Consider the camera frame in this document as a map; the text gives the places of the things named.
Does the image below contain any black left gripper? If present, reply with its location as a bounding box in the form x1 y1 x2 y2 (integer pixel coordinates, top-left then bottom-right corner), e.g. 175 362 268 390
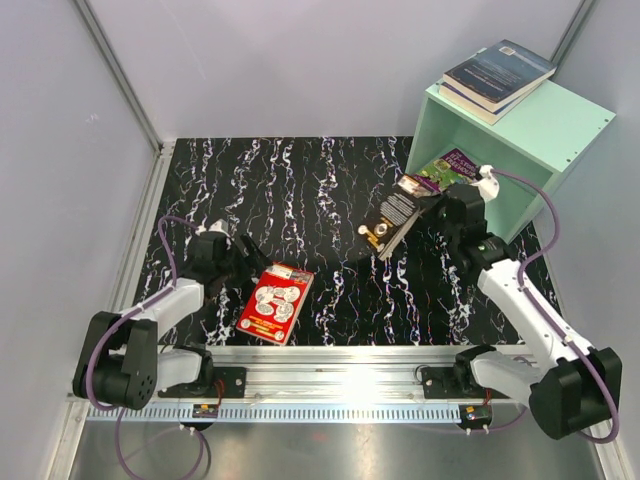
216 233 272 290

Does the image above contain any purple Treehouse book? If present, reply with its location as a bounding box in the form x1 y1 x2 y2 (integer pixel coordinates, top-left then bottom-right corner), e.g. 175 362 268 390
412 148 479 193

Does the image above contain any red book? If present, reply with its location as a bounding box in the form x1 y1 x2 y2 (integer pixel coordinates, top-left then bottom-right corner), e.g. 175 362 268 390
236 264 314 346

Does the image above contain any black paperback book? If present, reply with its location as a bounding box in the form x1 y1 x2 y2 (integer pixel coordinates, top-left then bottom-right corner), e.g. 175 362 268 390
356 175 441 261

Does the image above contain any blue orange paperback book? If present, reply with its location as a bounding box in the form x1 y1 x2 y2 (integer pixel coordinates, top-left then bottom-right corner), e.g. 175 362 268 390
439 82 528 125

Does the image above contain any dark blue hardcover book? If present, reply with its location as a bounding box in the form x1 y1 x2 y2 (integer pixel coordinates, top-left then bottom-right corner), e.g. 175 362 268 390
441 40 556 111

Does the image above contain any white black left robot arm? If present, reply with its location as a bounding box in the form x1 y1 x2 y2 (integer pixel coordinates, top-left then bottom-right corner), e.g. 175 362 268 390
72 231 271 411

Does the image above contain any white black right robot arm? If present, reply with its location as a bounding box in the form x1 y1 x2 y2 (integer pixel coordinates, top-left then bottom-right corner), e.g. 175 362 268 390
422 184 622 442

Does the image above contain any mint green open cabinet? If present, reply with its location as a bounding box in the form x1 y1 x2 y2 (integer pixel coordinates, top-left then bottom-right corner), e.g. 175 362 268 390
401 79 617 253

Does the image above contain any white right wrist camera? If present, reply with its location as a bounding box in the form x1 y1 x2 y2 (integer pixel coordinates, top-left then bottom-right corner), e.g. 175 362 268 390
472 165 500 203

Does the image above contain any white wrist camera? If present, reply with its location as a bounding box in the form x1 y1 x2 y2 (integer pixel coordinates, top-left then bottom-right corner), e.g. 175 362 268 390
472 165 500 203
196 219 229 237

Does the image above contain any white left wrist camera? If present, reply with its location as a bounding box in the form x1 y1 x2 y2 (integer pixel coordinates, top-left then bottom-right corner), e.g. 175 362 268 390
196 219 229 237

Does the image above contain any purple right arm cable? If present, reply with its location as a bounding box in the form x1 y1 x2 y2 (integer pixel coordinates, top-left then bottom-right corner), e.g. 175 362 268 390
479 167 621 444

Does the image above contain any aluminium rail frame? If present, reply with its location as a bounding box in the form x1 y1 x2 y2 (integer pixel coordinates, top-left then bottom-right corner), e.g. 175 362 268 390
64 344 609 402

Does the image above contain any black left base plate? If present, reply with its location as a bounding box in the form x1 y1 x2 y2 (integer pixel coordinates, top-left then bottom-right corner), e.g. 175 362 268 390
158 366 247 399

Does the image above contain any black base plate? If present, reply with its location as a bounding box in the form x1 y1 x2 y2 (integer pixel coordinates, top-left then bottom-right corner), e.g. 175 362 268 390
158 366 247 399
414 365 487 400

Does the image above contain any slotted cable duct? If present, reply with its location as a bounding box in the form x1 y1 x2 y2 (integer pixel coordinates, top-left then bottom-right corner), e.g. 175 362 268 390
88 402 492 424

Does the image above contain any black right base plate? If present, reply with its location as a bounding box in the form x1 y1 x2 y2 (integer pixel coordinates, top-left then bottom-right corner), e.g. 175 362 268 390
414 365 487 400

